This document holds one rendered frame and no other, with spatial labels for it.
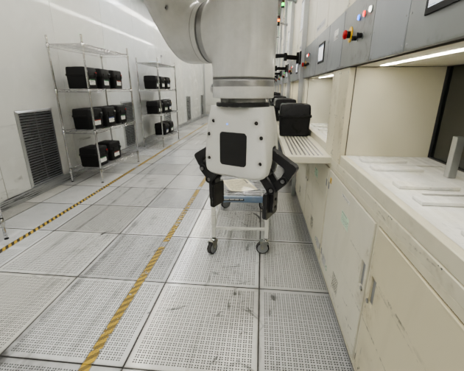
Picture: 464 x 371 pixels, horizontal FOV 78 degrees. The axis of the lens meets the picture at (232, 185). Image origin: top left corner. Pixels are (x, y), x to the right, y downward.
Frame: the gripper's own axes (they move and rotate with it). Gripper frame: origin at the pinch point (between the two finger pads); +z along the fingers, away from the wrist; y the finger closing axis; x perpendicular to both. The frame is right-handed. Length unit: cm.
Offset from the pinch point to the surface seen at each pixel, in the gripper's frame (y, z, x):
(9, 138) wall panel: -330, 32, 103
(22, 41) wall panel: -349, -65, 143
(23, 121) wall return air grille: -338, 16, 122
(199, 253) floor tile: -98, 101, 115
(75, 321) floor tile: -115, 101, 27
